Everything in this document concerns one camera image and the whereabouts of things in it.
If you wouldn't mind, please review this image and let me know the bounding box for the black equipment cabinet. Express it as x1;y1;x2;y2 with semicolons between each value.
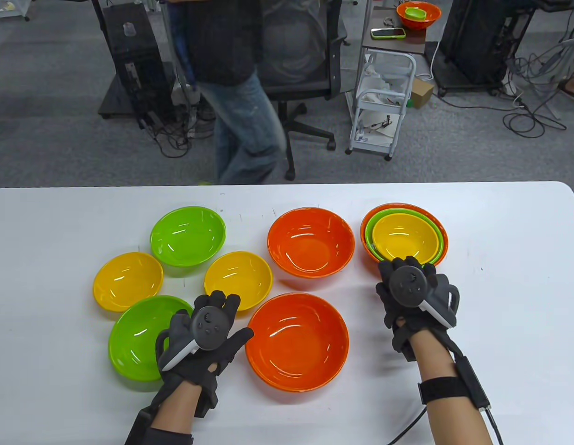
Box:
436;0;537;97

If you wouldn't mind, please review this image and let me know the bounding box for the grey controller on right glove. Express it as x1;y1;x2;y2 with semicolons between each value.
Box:
390;267;460;331

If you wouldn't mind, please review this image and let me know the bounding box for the white rolling cart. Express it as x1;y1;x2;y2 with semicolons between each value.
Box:
346;50;417;161

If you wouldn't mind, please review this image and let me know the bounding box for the cardboard box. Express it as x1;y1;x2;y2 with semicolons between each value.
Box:
409;76;435;110

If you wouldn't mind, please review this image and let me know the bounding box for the black box on forearm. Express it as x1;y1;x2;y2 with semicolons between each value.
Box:
455;355;492;409

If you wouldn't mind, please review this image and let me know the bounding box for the white cart base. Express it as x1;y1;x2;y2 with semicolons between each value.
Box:
0;0;31;25

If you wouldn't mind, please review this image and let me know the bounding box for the yellow plastic bowl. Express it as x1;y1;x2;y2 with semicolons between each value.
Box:
204;251;273;312
93;252;164;312
372;214;439;262

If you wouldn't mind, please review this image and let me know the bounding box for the black office chair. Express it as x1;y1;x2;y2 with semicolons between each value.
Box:
257;0;351;181

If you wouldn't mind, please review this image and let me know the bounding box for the person's left forearm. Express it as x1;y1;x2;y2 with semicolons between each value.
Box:
150;382;202;445

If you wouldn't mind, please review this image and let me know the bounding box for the tangle of floor cables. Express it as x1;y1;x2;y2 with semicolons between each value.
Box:
500;9;574;139

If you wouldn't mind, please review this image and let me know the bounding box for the black computer tower on stand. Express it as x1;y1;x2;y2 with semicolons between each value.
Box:
91;0;178;122

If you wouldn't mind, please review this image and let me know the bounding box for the person's right hand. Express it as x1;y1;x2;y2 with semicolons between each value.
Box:
376;256;460;362

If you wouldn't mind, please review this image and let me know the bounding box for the grey controller on glove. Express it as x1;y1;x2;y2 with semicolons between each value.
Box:
156;306;232;371
390;267;460;331

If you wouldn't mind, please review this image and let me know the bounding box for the black wrist strap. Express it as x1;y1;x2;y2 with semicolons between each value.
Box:
418;376;473;405

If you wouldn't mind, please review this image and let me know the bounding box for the black forearm sleeve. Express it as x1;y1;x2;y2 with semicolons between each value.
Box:
125;407;195;445

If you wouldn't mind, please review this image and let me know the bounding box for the orange plastic bowl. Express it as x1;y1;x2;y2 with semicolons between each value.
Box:
267;207;355;279
245;292;350;393
397;1;442;31
360;203;449;269

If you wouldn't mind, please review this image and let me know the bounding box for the person's right forearm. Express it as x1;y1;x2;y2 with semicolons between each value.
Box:
409;324;494;445

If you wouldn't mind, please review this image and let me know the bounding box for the brown side table top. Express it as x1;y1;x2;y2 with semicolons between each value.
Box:
361;0;427;55

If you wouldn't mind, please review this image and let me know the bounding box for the person's left hand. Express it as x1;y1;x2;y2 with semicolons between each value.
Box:
156;291;254;418

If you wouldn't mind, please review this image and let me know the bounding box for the tangle of black cables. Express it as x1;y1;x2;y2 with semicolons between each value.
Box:
139;90;218;159

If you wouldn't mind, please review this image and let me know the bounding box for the green plastic bowl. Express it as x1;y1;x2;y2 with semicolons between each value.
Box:
150;206;227;267
108;295;195;382
365;209;445;266

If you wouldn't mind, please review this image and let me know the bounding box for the grey controller on left glove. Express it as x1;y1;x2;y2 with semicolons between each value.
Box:
156;306;232;371

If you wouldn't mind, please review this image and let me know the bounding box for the black cable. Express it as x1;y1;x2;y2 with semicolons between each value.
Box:
388;406;504;445

